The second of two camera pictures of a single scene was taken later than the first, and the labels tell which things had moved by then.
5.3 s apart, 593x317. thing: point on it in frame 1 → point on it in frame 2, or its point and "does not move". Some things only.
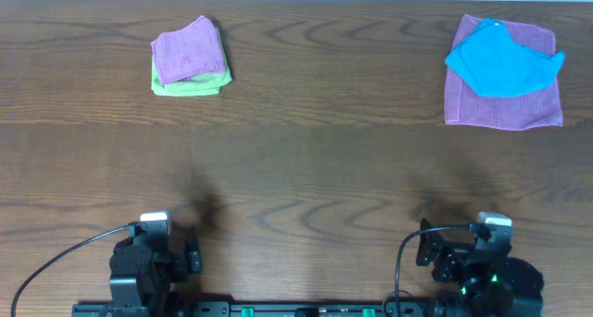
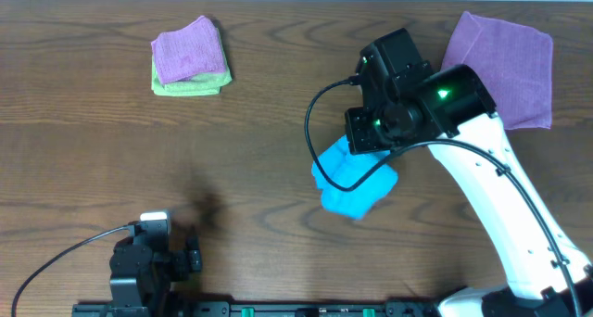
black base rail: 260,309 does not move
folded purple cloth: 192,51 does not move
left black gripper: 186,259 does not move
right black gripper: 435,250 → 359,132
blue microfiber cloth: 498,65 → 346,169
